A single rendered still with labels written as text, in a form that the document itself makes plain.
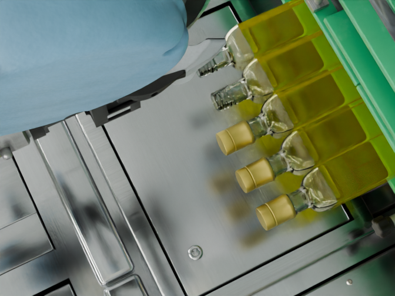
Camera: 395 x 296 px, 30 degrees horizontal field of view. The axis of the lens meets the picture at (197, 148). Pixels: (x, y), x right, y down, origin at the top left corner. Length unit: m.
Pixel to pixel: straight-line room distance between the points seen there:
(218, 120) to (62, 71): 0.93
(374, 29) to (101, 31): 0.76
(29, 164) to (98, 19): 0.96
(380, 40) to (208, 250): 0.40
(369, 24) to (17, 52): 0.77
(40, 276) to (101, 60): 0.92
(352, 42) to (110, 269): 0.48
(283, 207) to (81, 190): 0.32
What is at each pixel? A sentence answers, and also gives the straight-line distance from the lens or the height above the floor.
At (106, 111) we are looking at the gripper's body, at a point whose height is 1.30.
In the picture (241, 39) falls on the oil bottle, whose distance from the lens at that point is 1.04.
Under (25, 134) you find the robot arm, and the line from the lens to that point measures 0.72.
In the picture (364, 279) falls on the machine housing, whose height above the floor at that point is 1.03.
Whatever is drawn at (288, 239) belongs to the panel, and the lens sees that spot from 1.12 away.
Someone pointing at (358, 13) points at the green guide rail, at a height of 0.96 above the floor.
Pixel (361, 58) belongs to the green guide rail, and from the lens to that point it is 1.02.
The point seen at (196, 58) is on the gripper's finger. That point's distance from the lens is 0.72.
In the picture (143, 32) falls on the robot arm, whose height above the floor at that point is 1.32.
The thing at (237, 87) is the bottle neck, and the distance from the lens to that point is 1.03.
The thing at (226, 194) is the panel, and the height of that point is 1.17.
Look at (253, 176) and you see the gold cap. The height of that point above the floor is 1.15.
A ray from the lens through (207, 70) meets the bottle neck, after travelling 1.04.
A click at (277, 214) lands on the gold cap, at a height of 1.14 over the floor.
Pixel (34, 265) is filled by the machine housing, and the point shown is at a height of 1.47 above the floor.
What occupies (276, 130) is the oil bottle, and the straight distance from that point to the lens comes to 1.01.
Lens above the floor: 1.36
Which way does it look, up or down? 10 degrees down
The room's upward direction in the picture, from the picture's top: 115 degrees counter-clockwise
